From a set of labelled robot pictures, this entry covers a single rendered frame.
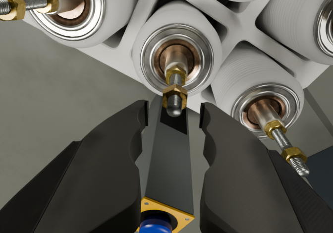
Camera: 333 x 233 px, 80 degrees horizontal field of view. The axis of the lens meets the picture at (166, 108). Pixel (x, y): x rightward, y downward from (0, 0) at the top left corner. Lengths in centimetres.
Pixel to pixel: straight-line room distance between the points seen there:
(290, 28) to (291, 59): 8
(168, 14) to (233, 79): 10
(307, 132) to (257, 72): 45
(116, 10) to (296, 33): 18
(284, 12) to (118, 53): 21
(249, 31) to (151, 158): 21
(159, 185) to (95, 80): 34
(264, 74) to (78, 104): 48
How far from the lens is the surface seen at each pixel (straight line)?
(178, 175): 30
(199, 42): 21
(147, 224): 27
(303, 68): 34
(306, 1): 24
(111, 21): 22
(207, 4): 28
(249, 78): 24
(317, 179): 70
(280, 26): 27
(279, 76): 25
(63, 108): 62
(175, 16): 21
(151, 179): 27
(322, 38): 24
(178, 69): 17
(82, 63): 53
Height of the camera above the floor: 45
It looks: 58 degrees down
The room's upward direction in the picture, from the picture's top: 174 degrees counter-clockwise
